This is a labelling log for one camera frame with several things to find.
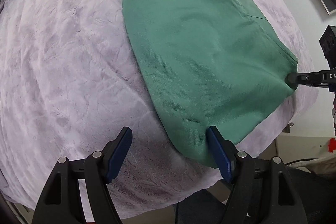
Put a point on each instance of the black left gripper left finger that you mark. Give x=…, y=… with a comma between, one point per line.
x=60, y=200

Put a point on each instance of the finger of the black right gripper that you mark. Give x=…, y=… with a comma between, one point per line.
x=322, y=79

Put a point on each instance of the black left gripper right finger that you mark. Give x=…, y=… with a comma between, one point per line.
x=261, y=190

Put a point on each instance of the green work jacket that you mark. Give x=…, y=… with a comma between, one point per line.
x=208, y=63

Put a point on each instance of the lilac plush bed blanket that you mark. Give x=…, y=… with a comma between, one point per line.
x=69, y=84

